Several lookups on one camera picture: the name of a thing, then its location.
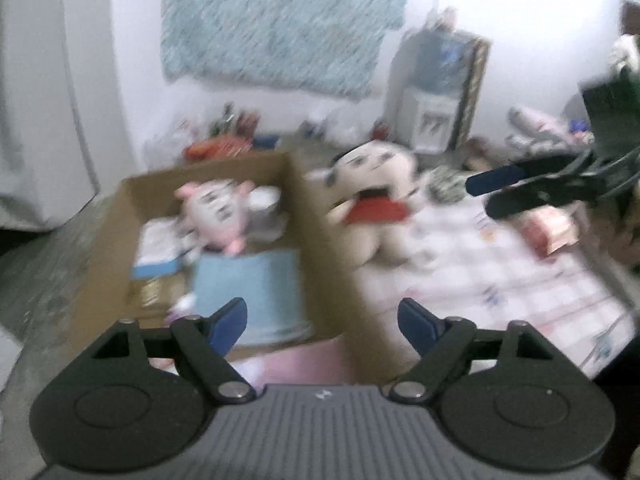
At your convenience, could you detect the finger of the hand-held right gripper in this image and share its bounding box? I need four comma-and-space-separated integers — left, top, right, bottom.
486, 177, 598, 221
465, 154, 594, 197

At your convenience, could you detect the blue white carton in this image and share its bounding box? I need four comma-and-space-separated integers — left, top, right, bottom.
132, 220, 183, 278

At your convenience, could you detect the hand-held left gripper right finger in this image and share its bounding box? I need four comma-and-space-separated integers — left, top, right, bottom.
387, 297, 553, 403

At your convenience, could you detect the printed bedsheet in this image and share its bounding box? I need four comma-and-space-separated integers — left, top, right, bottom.
320, 160, 636, 381

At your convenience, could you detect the clear plastic bag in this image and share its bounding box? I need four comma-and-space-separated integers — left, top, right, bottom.
300, 110, 361, 143

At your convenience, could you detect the red snack packet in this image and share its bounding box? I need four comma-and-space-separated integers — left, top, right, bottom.
184, 137, 251, 161

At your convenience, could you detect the cardboard box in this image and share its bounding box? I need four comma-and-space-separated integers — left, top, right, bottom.
72, 152, 371, 376

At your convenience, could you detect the grey curtain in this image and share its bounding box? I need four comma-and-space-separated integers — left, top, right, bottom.
0, 0, 101, 233

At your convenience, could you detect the gold carton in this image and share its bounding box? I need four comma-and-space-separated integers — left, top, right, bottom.
130, 277, 186, 306

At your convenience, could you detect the black-haired plush doll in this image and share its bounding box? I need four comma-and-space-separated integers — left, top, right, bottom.
307, 140, 421, 268

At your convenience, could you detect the white water dispenser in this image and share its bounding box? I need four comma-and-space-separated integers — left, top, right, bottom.
385, 85, 461, 153

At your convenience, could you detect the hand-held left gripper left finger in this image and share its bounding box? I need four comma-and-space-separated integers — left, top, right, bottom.
90, 297, 256, 403

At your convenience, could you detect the light blue striped towel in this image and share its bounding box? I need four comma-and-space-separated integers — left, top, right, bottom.
192, 250, 313, 343

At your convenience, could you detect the brown panel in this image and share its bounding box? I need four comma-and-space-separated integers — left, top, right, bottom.
450, 35, 492, 151

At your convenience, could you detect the white paper cup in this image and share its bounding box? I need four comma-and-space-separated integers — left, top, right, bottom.
247, 186, 286, 241

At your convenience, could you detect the pink pig plush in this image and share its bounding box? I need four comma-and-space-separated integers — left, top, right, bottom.
175, 180, 253, 256

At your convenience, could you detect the floral wall cloth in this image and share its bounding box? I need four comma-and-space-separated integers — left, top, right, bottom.
160, 0, 411, 98

